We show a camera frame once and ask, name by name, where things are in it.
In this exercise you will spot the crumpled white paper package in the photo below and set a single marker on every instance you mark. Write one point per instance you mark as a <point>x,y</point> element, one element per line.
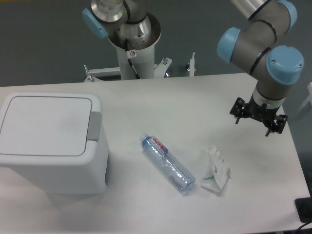
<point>218,172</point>

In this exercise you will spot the grey lid push button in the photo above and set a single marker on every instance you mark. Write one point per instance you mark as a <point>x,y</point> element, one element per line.
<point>94,126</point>

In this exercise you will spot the clear plastic water bottle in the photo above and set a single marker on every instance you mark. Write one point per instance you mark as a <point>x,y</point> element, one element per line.
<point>170,166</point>

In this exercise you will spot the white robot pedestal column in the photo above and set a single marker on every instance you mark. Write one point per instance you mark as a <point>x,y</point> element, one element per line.
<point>135,46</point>

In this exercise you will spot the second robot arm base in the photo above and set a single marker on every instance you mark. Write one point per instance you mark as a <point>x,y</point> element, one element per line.
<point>103,17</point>

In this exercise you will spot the white trash can lid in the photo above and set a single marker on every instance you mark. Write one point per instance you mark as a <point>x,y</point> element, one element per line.
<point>44,126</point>

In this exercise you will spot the black device at edge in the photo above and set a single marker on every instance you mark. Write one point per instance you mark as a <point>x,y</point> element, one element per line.
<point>304,209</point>

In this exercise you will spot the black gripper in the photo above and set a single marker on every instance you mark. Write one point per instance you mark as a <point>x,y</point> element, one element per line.
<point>262,113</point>

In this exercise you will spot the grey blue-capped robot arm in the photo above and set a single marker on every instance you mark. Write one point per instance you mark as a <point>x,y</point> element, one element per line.
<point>276,68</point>

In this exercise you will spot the white plastic trash can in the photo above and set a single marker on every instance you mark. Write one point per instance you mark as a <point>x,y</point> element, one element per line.
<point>85,174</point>

